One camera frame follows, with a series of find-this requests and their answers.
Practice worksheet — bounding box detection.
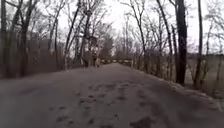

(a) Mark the group of people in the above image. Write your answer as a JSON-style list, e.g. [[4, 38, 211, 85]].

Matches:
[[81, 49, 102, 69]]

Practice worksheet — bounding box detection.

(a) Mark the row of bare trees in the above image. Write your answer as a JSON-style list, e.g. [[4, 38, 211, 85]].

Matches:
[[0, 0, 113, 80], [113, 0, 224, 95]]

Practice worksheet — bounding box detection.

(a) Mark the grey asphalt path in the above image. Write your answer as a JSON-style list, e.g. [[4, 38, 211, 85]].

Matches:
[[0, 62, 224, 128]]

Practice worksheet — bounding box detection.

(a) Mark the pale earth verge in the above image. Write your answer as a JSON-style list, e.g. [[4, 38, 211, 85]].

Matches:
[[138, 67, 224, 112]]

